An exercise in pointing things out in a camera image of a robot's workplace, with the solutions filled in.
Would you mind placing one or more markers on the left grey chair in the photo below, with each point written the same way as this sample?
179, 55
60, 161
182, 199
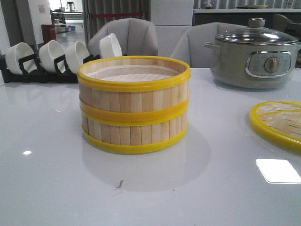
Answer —
136, 37

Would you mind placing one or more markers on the grey electric cooking pot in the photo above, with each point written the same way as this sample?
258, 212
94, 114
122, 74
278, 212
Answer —
253, 66

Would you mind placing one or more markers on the glass pot lid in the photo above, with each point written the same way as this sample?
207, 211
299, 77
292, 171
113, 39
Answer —
257, 34

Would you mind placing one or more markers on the dark kitchen counter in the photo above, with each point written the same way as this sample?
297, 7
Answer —
241, 16

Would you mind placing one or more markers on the white refrigerator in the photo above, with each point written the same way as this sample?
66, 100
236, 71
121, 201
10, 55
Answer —
170, 17

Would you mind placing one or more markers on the white bowl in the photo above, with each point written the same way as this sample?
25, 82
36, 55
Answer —
15, 53
75, 54
110, 47
48, 53

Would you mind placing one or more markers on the black dish rack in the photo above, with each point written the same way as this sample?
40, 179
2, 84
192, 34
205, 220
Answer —
62, 72

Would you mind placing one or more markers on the right grey chair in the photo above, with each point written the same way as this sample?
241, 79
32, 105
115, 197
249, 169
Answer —
190, 46

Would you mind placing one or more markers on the red bin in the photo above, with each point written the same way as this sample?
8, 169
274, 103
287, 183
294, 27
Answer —
48, 32

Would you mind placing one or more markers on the grey chair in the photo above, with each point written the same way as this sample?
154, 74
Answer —
190, 46
136, 37

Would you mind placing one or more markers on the bamboo steamer tray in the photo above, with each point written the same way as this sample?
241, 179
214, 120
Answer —
135, 139
134, 88

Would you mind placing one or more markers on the bamboo steamer lid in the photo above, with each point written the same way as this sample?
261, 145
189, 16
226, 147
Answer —
279, 122

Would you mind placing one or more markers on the red barrier belt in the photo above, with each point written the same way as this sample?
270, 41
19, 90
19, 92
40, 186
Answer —
115, 15

